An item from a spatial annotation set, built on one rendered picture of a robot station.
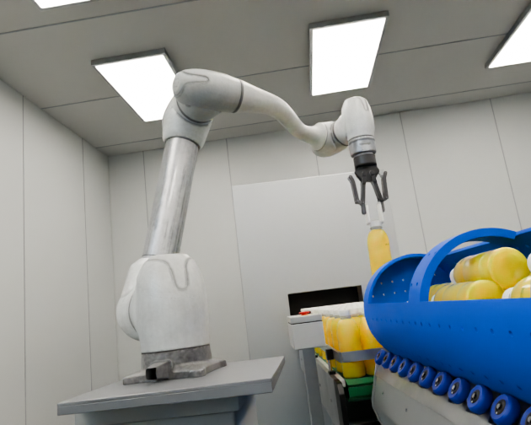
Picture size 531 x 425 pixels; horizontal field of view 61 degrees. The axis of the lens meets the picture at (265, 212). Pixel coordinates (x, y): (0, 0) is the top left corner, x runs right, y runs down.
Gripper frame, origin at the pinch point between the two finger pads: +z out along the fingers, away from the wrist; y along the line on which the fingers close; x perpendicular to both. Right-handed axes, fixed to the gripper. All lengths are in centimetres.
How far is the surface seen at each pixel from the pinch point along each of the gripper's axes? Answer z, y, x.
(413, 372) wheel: 43, -9, -43
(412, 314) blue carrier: 30, -12, -60
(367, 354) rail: 43.3, -10.4, -4.7
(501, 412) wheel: 43, -9, -80
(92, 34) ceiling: -199, -152, 172
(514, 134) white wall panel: -148, 295, 386
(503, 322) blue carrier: 31, -12, -92
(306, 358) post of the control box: 44, -28, 6
